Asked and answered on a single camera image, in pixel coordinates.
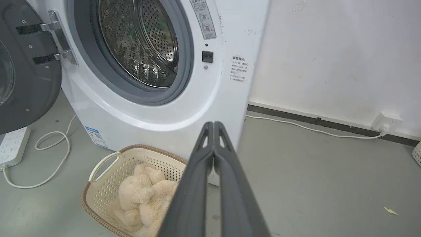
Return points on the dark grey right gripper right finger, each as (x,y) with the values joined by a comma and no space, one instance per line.
(238,200)

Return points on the white perforated basket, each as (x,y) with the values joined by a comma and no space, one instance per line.
(417,153)

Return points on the white front-load washing machine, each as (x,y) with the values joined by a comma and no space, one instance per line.
(184,95)

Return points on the cream plush teddy bear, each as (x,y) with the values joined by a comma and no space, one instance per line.
(144,197)

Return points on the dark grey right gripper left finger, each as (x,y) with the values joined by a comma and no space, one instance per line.
(189,197)

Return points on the small pale paper scrap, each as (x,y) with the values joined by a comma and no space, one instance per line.
(390,211)

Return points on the cream plastic laundry basket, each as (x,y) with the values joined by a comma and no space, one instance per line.
(108,187)

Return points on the dark grey washer door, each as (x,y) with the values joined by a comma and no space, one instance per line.
(28,65)

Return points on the white power strip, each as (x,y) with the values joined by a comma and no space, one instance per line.
(12,146)

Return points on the white wall socket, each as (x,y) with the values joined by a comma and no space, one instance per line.
(387,121)

